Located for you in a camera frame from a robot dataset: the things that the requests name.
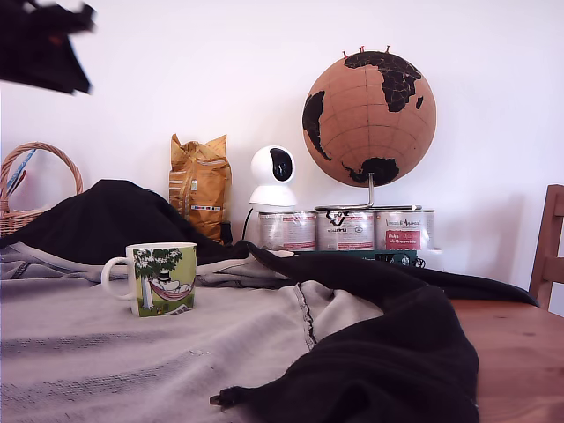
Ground blue pen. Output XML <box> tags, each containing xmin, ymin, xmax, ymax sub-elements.
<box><xmin>4</xmin><ymin>148</ymin><xmax>36</xmax><ymax>195</ymax></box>

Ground black camera cable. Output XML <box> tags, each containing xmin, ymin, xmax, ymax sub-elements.
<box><xmin>241</xmin><ymin>205</ymin><xmax>256</xmax><ymax>242</ymax></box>

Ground silver tin with black logo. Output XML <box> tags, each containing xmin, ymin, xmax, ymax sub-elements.
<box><xmin>315</xmin><ymin>210</ymin><xmax>376</xmax><ymax>252</ymax></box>

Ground silver tin with red label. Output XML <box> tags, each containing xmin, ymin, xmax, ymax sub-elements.
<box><xmin>374</xmin><ymin>209</ymin><xmax>436</xmax><ymax>251</ymax></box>
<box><xmin>257</xmin><ymin>211</ymin><xmax>318</xmax><ymax>252</ymax></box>

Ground wicker basket with handle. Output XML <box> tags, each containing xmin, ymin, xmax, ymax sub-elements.
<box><xmin>0</xmin><ymin>141</ymin><xmax>85</xmax><ymax>238</ymax></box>

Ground grey and black blanket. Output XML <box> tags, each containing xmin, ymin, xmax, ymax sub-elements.
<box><xmin>0</xmin><ymin>178</ymin><xmax>541</xmax><ymax>423</ymax></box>

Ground yellow paper food bag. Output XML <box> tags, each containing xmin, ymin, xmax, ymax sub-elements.
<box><xmin>168</xmin><ymin>133</ymin><xmax>233</xmax><ymax>246</ymax></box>

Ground brown wooden chair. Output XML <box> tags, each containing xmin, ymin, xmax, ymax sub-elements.
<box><xmin>528</xmin><ymin>183</ymin><xmax>564</xmax><ymax>314</ymax></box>

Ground white dome security camera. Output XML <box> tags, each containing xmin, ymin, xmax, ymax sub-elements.
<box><xmin>249</xmin><ymin>145</ymin><xmax>299</xmax><ymax>214</ymax></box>

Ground dark green flat box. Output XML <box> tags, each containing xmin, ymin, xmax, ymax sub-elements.
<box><xmin>293</xmin><ymin>249</ymin><xmax>419</xmax><ymax>268</ymax></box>

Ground metal globe stand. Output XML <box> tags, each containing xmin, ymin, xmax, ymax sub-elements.
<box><xmin>314</xmin><ymin>172</ymin><xmax>423</xmax><ymax>212</ymax></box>

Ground cork globe with black continents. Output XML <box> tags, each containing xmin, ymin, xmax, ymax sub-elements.
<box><xmin>301</xmin><ymin>50</ymin><xmax>438</xmax><ymax>189</ymax></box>

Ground green illustrated coffee mug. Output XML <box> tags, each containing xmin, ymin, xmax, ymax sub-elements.
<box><xmin>100</xmin><ymin>241</ymin><xmax>198</xmax><ymax>318</ymax></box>

